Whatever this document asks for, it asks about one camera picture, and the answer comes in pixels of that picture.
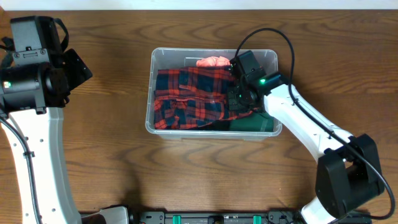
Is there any pink garment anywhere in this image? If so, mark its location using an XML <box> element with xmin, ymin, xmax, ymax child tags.
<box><xmin>196</xmin><ymin>57</ymin><xmax>231</xmax><ymax>67</ymax></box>

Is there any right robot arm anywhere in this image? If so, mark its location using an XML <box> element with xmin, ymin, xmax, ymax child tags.
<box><xmin>228</xmin><ymin>50</ymin><xmax>386</xmax><ymax>223</ymax></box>

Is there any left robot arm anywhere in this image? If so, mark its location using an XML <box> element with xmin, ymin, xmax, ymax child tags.
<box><xmin>1</xmin><ymin>16</ymin><xmax>129</xmax><ymax>223</ymax></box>

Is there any clear plastic storage bin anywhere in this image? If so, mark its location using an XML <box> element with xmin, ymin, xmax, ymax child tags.
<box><xmin>145</xmin><ymin>47</ymin><xmax>282</xmax><ymax>141</ymax></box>

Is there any green garment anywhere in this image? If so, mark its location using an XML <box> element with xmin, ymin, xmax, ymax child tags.
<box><xmin>229</xmin><ymin>113</ymin><xmax>274</xmax><ymax>132</ymax></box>

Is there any black garment with strap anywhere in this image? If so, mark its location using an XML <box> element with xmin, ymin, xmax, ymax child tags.
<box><xmin>194</xmin><ymin>121</ymin><xmax>231</xmax><ymax>131</ymax></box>

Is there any black mounting rail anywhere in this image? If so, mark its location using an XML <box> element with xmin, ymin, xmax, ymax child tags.
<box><xmin>79</xmin><ymin>211</ymin><xmax>302</xmax><ymax>224</ymax></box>

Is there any red plaid flannel garment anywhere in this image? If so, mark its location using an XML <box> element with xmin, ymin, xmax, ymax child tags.
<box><xmin>154</xmin><ymin>66</ymin><xmax>252</xmax><ymax>130</ymax></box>

